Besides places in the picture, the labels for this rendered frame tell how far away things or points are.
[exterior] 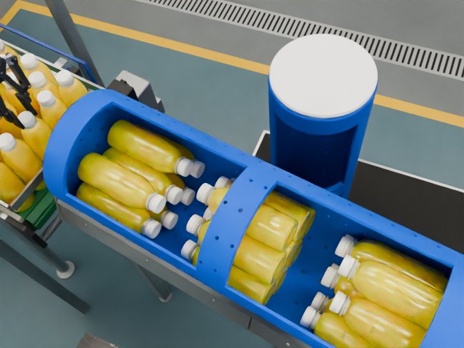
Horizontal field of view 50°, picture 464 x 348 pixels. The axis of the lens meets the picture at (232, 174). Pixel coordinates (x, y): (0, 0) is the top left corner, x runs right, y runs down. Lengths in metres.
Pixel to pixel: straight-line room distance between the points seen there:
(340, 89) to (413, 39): 1.65
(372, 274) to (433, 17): 2.29
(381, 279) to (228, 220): 0.29
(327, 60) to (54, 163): 0.73
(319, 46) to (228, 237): 0.67
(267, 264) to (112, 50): 2.19
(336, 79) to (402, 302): 0.63
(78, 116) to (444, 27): 2.30
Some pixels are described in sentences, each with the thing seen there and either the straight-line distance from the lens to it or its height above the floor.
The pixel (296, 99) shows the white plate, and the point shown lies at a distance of 1.28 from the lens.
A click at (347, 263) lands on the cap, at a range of 0.94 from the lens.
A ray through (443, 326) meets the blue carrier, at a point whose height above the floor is 1.23.
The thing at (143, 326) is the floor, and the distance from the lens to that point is 2.17.
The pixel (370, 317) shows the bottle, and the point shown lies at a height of 1.15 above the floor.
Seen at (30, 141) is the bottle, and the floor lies 1.05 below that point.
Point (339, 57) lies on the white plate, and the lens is 1.37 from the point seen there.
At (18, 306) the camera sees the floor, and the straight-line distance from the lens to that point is 2.39.
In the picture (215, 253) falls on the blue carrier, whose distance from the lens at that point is 0.93.
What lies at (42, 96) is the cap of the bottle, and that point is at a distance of 1.34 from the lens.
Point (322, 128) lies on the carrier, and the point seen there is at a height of 0.99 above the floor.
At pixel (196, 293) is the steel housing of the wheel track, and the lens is 1.25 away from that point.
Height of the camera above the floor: 2.05
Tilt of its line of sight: 61 degrees down
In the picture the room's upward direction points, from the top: 10 degrees counter-clockwise
